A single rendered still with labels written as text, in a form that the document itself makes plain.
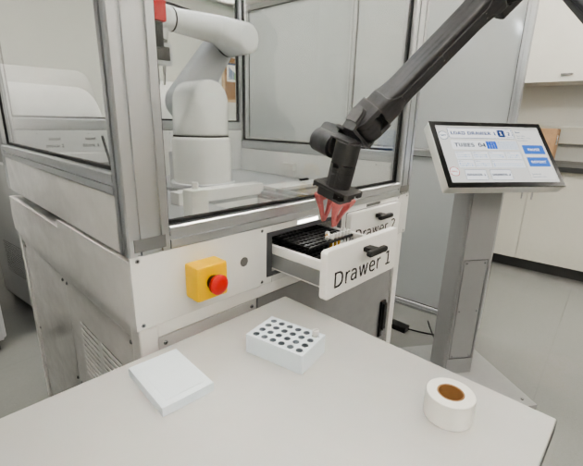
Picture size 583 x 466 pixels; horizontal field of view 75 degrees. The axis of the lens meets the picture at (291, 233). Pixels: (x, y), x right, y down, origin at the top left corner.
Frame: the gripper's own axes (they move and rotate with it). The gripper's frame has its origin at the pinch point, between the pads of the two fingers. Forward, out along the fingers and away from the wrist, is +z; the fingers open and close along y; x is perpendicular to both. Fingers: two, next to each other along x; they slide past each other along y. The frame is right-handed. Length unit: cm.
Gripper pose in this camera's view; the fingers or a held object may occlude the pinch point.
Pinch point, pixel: (328, 220)
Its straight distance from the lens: 92.3
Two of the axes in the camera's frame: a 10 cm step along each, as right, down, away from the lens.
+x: -7.0, 2.2, -6.8
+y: -6.9, -4.4, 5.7
